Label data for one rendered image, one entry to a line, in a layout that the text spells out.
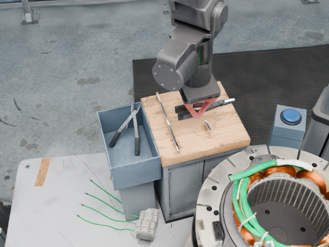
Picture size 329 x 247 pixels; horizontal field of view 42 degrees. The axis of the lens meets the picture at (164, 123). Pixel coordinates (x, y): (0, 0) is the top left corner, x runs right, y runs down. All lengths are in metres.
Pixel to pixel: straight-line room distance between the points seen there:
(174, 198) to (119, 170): 0.21
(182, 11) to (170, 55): 0.07
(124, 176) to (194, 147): 0.16
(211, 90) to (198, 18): 0.16
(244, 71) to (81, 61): 1.02
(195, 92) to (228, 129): 0.20
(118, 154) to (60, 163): 0.31
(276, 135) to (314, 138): 0.27
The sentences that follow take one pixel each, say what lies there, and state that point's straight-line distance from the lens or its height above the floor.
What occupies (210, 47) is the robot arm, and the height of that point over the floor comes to 1.32.
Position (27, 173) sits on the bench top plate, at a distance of 1.29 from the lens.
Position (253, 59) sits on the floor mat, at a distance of 2.75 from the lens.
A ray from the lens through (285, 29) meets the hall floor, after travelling 3.05.
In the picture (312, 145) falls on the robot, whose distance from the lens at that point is 1.32.
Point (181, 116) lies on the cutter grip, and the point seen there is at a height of 1.15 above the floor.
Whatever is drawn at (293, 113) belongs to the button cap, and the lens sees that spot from 1.04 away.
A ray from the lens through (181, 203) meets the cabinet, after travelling 1.08.
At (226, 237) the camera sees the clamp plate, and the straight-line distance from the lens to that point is 0.77.
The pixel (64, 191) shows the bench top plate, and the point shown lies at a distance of 1.23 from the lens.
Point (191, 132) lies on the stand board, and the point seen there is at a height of 1.06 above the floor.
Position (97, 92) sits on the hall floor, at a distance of 2.56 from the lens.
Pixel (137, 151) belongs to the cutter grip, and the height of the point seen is 1.00.
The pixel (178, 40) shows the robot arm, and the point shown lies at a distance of 0.69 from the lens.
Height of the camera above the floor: 1.79
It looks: 49 degrees down
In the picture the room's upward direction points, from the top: 2 degrees counter-clockwise
